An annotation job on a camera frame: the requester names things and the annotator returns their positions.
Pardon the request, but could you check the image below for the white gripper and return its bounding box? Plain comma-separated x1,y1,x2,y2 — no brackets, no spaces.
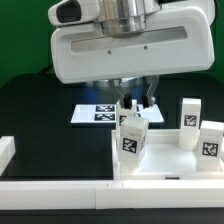
48,0,215,109

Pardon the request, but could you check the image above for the white square table top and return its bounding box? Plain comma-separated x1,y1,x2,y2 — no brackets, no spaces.
111,129,224,180

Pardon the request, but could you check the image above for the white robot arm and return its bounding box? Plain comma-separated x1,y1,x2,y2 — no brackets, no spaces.
48,0,217,108

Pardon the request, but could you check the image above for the white paper with tags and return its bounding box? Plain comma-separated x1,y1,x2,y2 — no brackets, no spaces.
71,104,164,124

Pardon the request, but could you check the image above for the white front obstacle bar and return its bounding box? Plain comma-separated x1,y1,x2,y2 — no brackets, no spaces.
0,180,224,210

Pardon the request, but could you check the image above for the white left obstacle block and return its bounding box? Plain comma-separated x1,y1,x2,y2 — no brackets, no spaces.
0,136,16,176

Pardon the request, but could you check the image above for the black cable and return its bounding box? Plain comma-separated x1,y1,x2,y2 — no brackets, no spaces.
39,64,56,75

